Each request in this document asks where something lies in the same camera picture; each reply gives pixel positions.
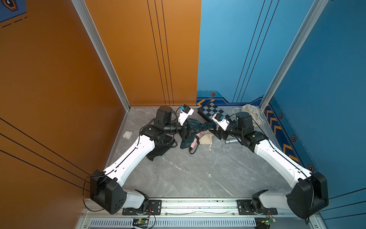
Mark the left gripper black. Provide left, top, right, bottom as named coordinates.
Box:
left=163, top=119, right=201, bottom=139

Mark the dark green hair dryer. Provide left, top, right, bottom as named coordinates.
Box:
left=179, top=118, right=216, bottom=149

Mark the black cloth bag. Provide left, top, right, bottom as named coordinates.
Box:
left=146, top=136, right=177, bottom=161

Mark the beige drawstring bag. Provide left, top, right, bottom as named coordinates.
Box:
left=197, top=132, right=214, bottom=150
left=233, top=104, right=266, bottom=127

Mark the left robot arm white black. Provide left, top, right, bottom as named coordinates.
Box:
left=89, top=105, right=194, bottom=214

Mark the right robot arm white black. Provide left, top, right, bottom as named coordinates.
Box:
left=212, top=112, right=329, bottom=219

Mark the pink hair dryer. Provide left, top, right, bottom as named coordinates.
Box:
left=189, top=132, right=205, bottom=154

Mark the silver cylinder flashlight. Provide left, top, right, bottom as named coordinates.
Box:
left=226, top=138, right=238, bottom=144

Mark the black white chessboard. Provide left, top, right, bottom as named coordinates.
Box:
left=197, top=102, right=231, bottom=123

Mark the white earbuds case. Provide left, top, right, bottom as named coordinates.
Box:
left=123, top=131, right=133, bottom=139

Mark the green circuit board left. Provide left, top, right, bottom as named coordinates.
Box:
left=132, top=218, right=149, bottom=229

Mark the green circuit board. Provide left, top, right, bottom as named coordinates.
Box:
left=132, top=218, right=149, bottom=229
left=261, top=218, right=276, bottom=228

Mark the green circuit board right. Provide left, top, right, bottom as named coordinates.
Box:
left=261, top=218, right=276, bottom=228

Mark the beige drawstring bag under pink dryer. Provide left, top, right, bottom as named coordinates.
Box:
left=197, top=132, right=214, bottom=150

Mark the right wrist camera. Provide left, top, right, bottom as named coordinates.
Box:
left=212, top=113, right=230, bottom=131

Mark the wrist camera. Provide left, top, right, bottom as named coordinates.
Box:
left=177, top=105, right=194, bottom=126
left=212, top=113, right=230, bottom=131

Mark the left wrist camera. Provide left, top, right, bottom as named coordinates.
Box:
left=177, top=105, right=194, bottom=126

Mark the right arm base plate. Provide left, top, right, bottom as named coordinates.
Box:
left=236, top=199, right=278, bottom=215

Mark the aluminium front rail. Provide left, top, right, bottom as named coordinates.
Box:
left=81, top=198, right=302, bottom=220

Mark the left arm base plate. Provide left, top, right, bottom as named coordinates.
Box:
left=122, top=199, right=162, bottom=216

